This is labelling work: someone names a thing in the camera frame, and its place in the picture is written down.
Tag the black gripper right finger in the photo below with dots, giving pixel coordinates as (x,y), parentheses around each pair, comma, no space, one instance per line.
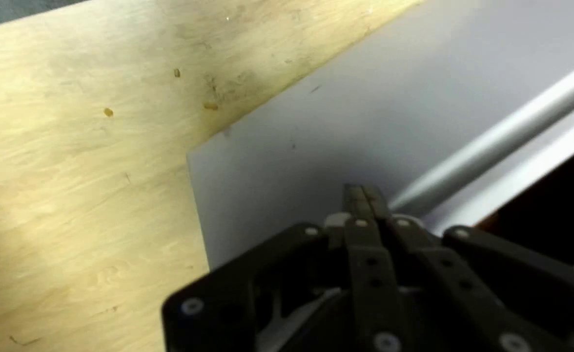
(468,285)

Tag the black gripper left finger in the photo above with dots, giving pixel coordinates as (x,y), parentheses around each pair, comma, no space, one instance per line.
(365,285)

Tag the grey cabinet drawer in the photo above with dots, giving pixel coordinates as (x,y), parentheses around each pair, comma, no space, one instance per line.
(338,123)

